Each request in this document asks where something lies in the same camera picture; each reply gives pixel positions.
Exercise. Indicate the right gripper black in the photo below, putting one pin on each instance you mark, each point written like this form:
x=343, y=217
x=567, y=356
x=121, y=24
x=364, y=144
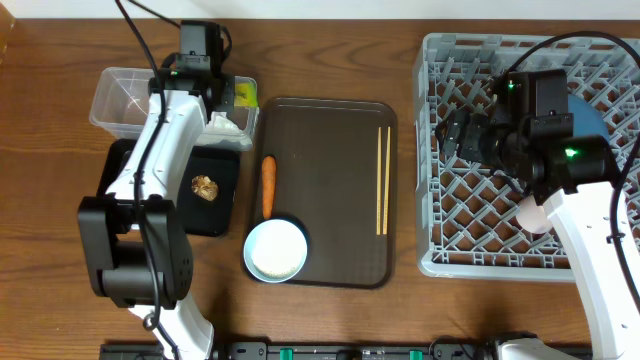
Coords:
x=475, y=127

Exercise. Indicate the pink cup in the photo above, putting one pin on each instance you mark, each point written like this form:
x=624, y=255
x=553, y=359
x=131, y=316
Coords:
x=532, y=217

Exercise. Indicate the grey dishwasher rack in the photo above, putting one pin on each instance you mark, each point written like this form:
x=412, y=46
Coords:
x=466, y=215

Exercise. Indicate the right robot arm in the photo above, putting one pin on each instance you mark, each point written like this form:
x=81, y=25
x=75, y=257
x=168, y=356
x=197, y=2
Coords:
x=529, y=136

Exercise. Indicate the dark brown serving tray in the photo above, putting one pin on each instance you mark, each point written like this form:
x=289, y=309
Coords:
x=326, y=157

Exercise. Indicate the clear plastic bin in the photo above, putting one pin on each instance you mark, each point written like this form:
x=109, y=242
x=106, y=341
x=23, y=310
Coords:
x=121, y=105

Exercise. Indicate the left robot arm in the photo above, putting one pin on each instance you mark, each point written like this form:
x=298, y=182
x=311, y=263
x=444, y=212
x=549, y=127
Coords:
x=136, y=249

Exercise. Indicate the brown food scrap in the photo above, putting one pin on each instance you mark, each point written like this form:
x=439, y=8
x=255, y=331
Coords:
x=205, y=188

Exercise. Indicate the light blue rice bowl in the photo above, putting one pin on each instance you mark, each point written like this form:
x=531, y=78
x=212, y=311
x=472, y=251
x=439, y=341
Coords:
x=275, y=251

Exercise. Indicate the yellow green snack wrapper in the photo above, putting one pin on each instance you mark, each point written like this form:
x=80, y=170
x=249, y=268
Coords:
x=245, y=95

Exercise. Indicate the black tray bin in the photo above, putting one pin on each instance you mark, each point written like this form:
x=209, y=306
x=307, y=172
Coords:
x=201, y=217

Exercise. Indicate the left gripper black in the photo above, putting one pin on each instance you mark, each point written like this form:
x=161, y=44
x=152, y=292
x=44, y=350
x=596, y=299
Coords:
x=228, y=103

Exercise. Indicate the white tissue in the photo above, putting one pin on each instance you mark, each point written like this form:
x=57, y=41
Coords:
x=221, y=124

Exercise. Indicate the orange carrot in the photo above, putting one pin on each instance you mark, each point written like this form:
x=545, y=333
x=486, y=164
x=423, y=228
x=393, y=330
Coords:
x=268, y=177

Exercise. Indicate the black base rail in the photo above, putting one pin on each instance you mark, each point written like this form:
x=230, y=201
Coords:
x=440, y=349

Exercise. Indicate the blue plate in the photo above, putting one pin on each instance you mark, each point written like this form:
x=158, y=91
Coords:
x=587, y=120

